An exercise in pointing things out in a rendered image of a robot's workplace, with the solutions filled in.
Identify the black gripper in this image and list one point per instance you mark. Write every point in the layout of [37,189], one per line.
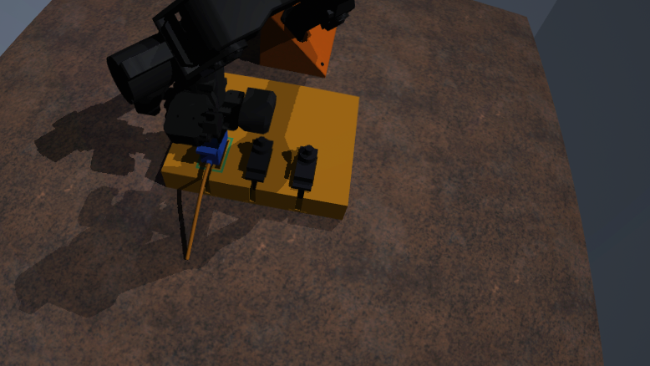
[253,113]

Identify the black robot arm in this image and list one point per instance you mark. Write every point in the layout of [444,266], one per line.
[210,35]

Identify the blue micro servo with cable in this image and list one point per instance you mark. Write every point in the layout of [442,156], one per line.
[211,154]

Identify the orange rectangular deck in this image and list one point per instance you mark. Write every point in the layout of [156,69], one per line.
[303,164]

